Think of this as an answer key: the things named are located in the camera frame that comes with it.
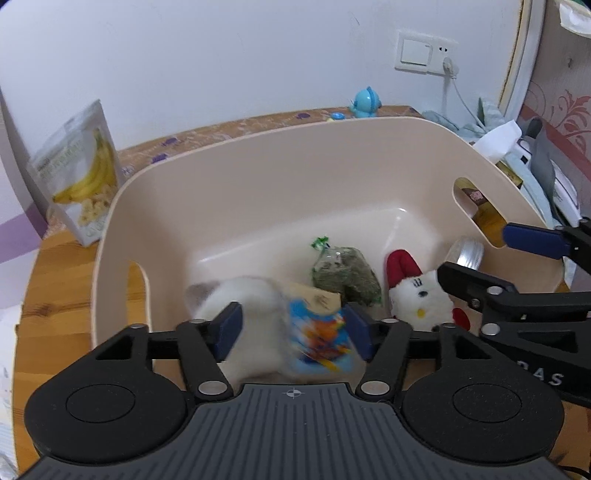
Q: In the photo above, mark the white wall switch socket panel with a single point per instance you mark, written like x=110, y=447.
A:
x=422, y=50

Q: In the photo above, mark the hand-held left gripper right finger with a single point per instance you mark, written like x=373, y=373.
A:
x=358, y=331

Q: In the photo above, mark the round metal tin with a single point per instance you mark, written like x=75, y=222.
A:
x=466, y=251

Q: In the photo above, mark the pink plastic storage bin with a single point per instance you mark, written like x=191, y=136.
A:
x=286, y=194

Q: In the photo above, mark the golden tissue box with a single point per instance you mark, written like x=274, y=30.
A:
x=485, y=207

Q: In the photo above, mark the green dried herb bag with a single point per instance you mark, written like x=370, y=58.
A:
x=346, y=272

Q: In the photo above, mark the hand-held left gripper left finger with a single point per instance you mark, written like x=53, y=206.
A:
x=227, y=330

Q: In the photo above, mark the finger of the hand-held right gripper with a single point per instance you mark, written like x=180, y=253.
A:
x=466, y=279
x=535, y=240

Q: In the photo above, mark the white bedsheet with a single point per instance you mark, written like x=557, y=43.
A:
x=7, y=392

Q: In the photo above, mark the purple white board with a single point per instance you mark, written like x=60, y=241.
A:
x=18, y=194

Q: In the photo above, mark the floral bed headboard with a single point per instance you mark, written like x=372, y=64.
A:
x=563, y=83

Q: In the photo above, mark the pile of clutter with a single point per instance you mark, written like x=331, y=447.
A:
x=461, y=122

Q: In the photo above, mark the red white plush toy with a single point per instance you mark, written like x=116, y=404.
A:
x=422, y=300

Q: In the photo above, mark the banana chips bag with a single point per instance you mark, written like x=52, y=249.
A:
x=81, y=175

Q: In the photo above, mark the white tissue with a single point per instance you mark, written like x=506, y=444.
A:
x=498, y=141

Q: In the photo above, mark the blue toy figure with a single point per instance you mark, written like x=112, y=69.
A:
x=365, y=102

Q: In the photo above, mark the green tissue box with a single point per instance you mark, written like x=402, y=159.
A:
x=577, y=14

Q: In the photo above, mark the white cat plush toy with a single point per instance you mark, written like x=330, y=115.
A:
x=258, y=300

